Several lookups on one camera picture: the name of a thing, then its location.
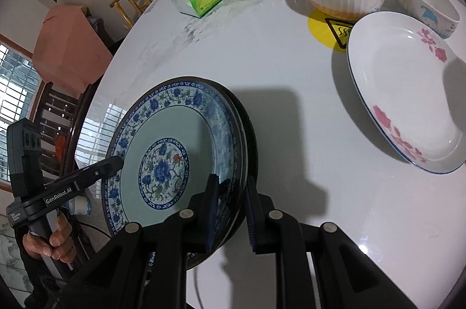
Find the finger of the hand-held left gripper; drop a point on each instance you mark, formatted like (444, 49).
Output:
(103, 167)

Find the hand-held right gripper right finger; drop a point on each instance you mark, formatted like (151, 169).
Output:
(251, 220)

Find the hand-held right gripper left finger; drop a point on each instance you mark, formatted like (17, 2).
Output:
(213, 210)

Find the blue floral plate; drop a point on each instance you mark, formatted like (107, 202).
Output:
(236, 134)
(164, 149)

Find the person's left hand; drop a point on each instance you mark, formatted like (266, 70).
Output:
(60, 240)

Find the white printed cup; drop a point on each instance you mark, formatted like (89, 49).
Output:
(79, 206)

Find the dark wooden chair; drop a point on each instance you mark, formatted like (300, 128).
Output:
(54, 101)

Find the wood framed window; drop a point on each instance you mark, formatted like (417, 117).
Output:
(14, 83)

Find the pink cloth covered box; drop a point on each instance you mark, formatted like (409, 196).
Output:
(69, 47)

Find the white plate with pink flowers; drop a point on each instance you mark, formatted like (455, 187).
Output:
(400, 83)

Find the yellow warning sticker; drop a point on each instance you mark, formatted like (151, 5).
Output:
(320, 29)

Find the white bowl with blue print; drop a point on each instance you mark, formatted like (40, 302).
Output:
(418, 3)

